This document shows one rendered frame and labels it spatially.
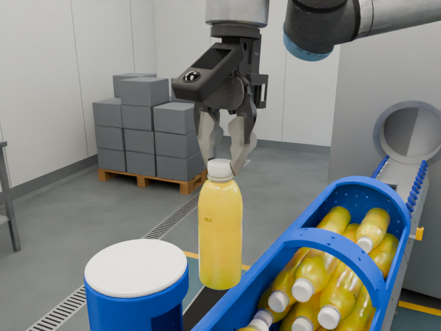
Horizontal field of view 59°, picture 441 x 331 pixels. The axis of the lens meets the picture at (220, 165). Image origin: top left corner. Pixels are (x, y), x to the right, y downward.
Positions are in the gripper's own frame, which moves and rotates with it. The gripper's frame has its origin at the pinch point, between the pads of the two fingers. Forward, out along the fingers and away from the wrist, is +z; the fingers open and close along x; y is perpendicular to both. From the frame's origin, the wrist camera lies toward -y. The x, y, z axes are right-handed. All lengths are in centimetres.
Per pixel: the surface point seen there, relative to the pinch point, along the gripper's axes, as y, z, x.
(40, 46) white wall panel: 219, -25, 360
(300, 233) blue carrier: 28.0, 19.9, -4.6
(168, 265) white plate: 27, 39, 31
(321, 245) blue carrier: 24.7, 19.8, -10.4
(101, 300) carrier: 10, 43, 38
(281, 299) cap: 18.9, 31.0, -5.3
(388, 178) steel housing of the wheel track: 166, 38, -5
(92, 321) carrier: 11, 52, 43
